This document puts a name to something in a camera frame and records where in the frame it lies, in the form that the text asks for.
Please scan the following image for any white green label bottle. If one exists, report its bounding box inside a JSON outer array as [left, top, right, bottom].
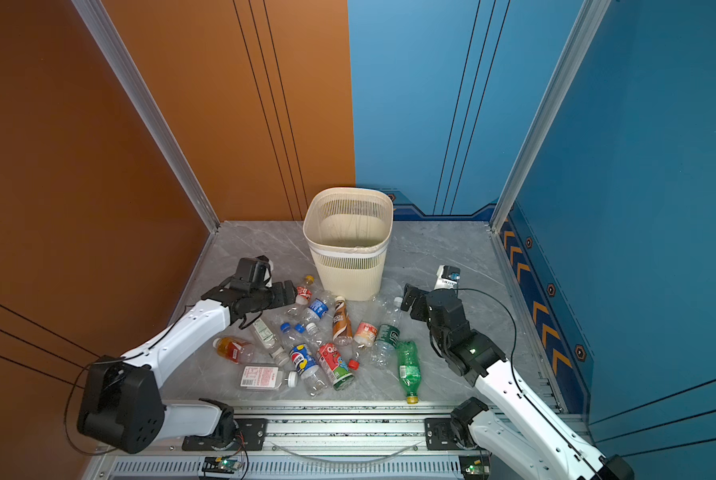
[[250, 318, 289, 368]]

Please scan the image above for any clear bottle yellow cap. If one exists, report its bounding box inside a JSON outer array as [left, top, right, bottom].
[[287, 275, 315, 317]]

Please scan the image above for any clear bottle green label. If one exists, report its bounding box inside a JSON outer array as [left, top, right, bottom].
[[371, 297, 403, 367]]

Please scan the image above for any orange juice bottle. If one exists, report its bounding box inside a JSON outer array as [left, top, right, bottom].
[[212, 336, 255, 365]]

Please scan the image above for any clear bottle blue white label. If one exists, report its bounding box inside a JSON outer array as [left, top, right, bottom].
[[299, 292, 336, 326]]

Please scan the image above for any green bottle yellow cap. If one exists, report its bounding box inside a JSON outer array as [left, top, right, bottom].
[[396, 341, 422, 405]]

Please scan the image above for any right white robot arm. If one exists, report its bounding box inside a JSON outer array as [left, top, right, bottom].
[[401, 285, 635, 479]]

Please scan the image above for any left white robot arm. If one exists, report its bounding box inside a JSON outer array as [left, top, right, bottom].
[[77, 280, 297, 454]]

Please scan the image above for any cream plastic waste bin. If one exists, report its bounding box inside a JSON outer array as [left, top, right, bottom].
[[303, 187, 394, 301]]

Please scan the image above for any small cup pink label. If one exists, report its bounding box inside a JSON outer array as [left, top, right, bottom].
[[353, 322, 378, 348]]

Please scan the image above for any clear bottle blue cap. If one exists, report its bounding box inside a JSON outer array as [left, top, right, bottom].
[[295, 322, 328, 349]]

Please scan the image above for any flat bottle pink label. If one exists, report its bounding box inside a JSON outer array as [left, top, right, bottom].
[[240, 365, 299, 391]]

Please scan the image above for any pepsi bottle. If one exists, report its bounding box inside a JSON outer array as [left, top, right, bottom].
[[289, 343, 328, 397]]

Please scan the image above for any brown coffee bottle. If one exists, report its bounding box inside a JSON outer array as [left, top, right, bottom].
[[332, 296, 353, 346]]

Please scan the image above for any red green label bottle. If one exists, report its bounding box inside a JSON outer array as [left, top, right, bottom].
[[318, 343, 354, 391]]

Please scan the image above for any left green circuit board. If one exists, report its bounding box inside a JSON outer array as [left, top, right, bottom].
[[201, 456, 245, 477]]

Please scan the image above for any green circuit board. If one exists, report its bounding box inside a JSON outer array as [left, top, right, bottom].
[[459, 457, 491, 480], [201, 456, 245, 477]]

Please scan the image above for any right green circuit board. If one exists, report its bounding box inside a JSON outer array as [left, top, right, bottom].
[[459, 457, 491, 480]]

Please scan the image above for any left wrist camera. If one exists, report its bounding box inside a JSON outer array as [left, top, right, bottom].
[[233, 255, 272, 291]]

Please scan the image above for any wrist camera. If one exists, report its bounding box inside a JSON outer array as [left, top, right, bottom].
[[233, 255, 272, 291], [434, 265, 461, 290]]

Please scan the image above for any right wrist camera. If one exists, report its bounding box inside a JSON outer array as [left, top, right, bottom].
[[434, 265, 461, 290]]

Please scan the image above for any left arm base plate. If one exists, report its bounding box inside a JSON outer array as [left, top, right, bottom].
[[181, 418, 268, 453]]

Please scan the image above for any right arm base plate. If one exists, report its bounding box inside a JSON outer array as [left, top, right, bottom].
[[424, 417, 475, 451]]

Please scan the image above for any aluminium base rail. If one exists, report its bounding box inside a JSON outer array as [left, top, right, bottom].
[[81, 398, 581, 480]]

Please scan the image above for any aluminium corner post left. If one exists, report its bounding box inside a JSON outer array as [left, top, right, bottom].
[[72, 0, 220, 234]]

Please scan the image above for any aluminium corner post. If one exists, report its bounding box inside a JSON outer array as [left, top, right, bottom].
[[72, 0, 220, 234], [490, 0, 611, 234]]

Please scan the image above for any aluminium corner post right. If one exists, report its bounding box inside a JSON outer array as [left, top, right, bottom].
[[490, 0, 611, 234]]

